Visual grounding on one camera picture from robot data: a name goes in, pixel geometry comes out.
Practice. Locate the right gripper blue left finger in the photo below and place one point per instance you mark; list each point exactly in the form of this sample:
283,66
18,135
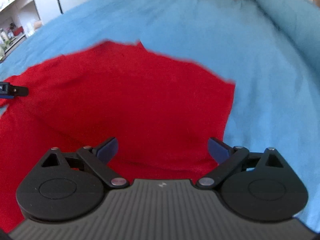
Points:
104,152

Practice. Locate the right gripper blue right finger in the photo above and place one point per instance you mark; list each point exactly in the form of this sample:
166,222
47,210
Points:
220,151

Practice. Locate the red knit sweater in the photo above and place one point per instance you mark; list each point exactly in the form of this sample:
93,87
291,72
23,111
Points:
161,111

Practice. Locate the white shelf desk unit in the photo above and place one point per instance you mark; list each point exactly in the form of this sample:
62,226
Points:
29,15

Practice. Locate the blue bed sheet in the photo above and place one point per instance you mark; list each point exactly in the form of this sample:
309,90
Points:
277,93

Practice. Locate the rolled blue duvet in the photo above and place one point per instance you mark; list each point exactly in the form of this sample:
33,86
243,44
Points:
299,20

